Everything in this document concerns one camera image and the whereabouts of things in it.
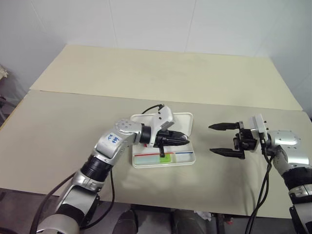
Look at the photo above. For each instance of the white rectangular tray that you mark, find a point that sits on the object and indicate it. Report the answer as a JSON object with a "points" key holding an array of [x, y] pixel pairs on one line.
{"points": [[182, 122]]}

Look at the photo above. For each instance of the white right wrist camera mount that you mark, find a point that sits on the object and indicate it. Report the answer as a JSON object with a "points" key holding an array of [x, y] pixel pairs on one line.
{"points": [[258, 124]]}

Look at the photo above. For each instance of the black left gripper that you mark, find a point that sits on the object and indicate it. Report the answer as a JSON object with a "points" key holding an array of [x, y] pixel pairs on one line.
{"points": [[162, 139]]}

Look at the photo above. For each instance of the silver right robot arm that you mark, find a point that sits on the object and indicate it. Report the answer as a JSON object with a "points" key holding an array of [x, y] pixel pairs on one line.
{"points": [[287, 141]]}

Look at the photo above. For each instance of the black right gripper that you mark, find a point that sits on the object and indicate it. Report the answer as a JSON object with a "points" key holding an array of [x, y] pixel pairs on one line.
{"points": [[245, 142]]}

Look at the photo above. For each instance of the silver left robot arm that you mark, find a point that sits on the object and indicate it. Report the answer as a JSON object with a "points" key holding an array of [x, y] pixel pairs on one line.
{"points": [[117, 143]]}

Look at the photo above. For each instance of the green rectangular eraser stick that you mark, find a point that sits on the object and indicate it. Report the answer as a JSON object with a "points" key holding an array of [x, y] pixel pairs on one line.
{"points": [[146, 159]]}

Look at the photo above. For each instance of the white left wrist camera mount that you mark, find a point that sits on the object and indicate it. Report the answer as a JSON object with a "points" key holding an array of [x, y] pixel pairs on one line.
{"points": [[165, 114]]}

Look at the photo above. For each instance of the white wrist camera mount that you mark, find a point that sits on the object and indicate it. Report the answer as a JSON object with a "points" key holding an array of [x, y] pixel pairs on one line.
{"points": [[258, 124], [165, 114]]}

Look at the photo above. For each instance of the dark rounded shape under table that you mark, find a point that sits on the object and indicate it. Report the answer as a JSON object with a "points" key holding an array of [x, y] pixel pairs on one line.
{"points": [[126, 223], [190, 225]]}

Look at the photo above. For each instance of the white crumpled paper scrap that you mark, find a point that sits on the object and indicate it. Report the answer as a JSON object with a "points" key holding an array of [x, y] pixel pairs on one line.
{"points": [[202, 215]]}

